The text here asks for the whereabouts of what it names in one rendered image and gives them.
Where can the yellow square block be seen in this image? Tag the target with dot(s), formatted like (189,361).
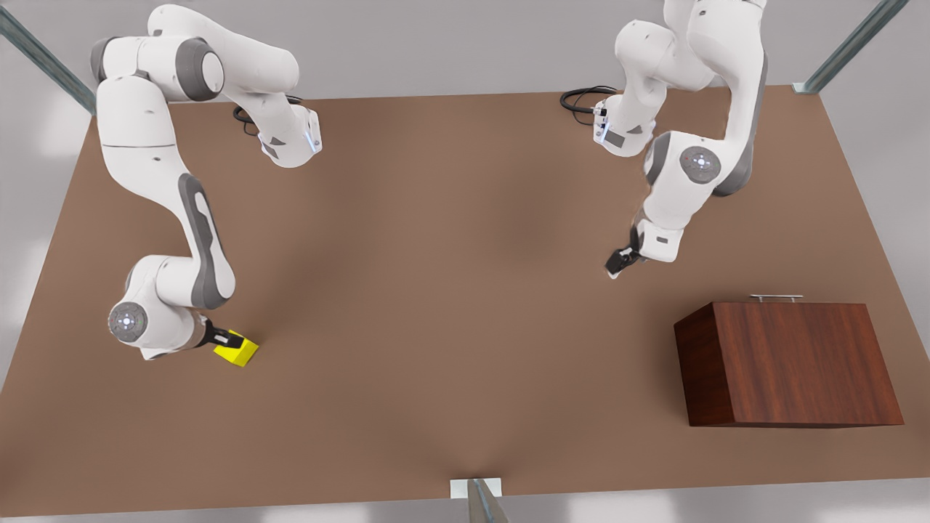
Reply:
(237,349)

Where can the dark wooden drawer cabinet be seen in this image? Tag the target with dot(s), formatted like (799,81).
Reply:
(788,365)

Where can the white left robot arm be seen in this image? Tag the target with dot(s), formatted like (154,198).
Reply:
(697,167)

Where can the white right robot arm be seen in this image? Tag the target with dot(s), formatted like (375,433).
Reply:
(149,145)

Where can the silver frame post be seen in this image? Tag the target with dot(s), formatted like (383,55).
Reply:
(851,46)
(42,55)
(479,500)

